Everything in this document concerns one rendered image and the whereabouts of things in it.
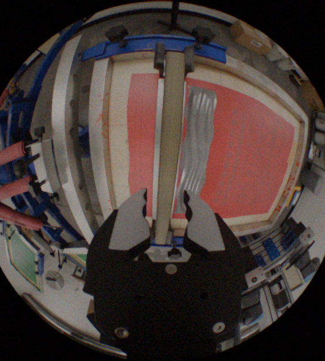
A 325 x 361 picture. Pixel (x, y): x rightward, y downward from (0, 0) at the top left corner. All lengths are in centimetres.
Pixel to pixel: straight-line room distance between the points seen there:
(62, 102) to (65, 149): 11
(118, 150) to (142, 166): 7
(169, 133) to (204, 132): 13
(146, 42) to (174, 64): 13
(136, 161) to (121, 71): 24
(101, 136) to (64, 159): 10
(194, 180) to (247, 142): 20
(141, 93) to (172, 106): 13
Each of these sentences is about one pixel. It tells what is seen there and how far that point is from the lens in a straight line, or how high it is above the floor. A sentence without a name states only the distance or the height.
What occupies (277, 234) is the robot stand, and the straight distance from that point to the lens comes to 107.
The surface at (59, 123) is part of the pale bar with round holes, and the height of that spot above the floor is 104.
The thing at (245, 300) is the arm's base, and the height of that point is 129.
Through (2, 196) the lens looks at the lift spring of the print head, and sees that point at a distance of 58.
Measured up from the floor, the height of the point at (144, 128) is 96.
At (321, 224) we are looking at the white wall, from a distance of 379.
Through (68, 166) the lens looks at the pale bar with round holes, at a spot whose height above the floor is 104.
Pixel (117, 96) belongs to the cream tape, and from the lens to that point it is 31.
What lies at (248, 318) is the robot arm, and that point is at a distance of 90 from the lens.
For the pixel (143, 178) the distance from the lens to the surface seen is 31.
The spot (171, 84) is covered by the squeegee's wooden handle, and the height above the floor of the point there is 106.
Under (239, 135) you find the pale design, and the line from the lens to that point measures 35.
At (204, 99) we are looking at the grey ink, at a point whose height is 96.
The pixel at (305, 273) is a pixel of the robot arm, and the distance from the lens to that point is 113.
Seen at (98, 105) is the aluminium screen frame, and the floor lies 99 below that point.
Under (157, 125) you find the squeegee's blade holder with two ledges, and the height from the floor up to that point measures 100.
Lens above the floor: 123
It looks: 64 degrees down
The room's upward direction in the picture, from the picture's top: 177 degrees counter-clockwise
